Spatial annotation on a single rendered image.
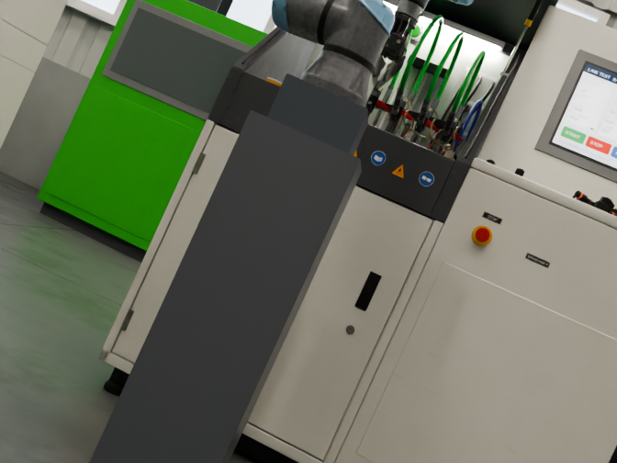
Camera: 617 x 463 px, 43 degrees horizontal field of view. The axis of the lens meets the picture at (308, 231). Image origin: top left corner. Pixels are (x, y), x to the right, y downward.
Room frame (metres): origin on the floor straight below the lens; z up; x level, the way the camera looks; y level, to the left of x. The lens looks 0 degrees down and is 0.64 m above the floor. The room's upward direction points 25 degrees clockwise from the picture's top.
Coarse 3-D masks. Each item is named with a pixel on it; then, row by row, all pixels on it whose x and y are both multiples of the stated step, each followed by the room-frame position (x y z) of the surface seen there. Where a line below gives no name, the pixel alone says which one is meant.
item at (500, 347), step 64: (512, 128) 2.28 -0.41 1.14; (512, 192) 2.01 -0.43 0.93; (448, 256) 2.03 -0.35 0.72; (512, 256) 2.00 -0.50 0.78; (576, 256) 1.97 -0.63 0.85; (448, 320) 2.01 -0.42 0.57; (512, 320) 1.99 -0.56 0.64; (576, 320) 1.96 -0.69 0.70; (384, 384) 2.03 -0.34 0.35; (448, 384) 2.00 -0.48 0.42; (512, 384) 1.97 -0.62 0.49; (576, 384) 1.95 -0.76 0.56; (384, 448) 2.01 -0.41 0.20; (448, 448) 1.99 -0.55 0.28; (512, 448) 1.96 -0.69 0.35; (576, 448) 1.94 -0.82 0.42
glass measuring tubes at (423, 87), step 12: (408, 60) 2.59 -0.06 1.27; (420, 60) 2.58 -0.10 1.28; (420, 72) 2.59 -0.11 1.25; (432, 72) 2.57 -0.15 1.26; (444, 72) 2.57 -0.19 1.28; (408, 84) 2.61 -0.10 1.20; (408, 96) 2.59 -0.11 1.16; (420, 96) 2.58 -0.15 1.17; (432, 96) 2.57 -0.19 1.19; (420, 108) 2.60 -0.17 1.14; (384, 120) 2.60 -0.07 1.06; (408, 120) 2.58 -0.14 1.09
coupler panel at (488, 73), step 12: (468, 60) 2.59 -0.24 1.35; (480, 72) 2.58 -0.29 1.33; (492, 72) 2.58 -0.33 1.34; (456, 84) 2.59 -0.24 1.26; (468, 84) 2.59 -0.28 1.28; (480, 84) 2.58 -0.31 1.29; (480, 96) 2.58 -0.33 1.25; (444, 108) 2.59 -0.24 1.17; (468, 108) 2.56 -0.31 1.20; (432, 132) 2.59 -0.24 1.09; (432, 144) 2.59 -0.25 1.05
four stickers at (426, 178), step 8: (360, 144) 2.09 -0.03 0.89; (376, 152) 2.08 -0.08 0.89; (384, 152) 2.07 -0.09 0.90; (376, 160) 2.08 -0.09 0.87; (384, 160) 2.07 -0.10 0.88; (392, 168) 2.07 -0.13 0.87; (400, 168) 2.06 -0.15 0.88; (408, 168) 2.06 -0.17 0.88; (400, 176) 2.06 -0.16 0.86; (424, 176) 2.05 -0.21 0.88; (432, 176) 2.05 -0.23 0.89; (424, 184) 2.05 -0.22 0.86
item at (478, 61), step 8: (480, 56) 2.22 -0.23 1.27; (472, 64) 2.19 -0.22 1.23; (480, 64) 2.35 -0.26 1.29; (472, 72) 2.18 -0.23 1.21; (464, 80) 2.17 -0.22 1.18; (472, 80) 2.37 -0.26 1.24; (464, 88) 2.16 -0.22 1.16; (456, 96) 2.17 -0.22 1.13; (464, 96) 2.38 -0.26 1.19; (456, 104) 2.18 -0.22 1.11; (464, 104) 2.38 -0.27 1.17; (456, 112) 2.38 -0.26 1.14; (448, 120) 2.23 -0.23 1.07; (448, 128) 2.25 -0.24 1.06
